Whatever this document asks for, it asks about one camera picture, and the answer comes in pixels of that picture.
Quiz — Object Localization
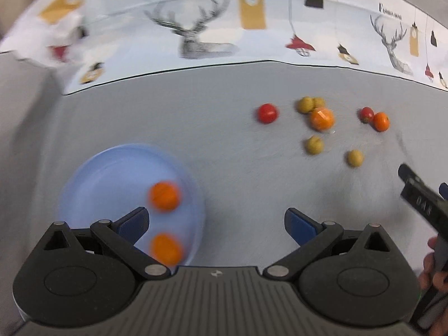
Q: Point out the grey bed sheet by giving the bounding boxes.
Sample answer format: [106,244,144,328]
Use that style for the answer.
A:
[0,51,448,336]

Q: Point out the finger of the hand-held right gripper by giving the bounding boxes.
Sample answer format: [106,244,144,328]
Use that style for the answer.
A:
[398,163,448,240]

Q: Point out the orange tangerine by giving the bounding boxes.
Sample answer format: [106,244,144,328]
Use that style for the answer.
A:
[309,107,335,131]
[150,233,184,266]
[373,111,391,132]
[148,181,183,213]

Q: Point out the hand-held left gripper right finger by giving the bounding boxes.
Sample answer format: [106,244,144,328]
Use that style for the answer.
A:
[262,207,407,282]

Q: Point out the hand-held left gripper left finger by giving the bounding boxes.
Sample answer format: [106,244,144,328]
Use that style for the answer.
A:
[33,207,172,281]

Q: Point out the person's right hand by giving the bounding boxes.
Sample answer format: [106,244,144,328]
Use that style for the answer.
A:
[417,236,448,293]

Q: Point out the white deer printed cloth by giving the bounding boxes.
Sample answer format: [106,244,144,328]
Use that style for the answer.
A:
[0,0,448,95]

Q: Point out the light blue plate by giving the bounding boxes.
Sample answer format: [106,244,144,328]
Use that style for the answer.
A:
[59,143,206,267]

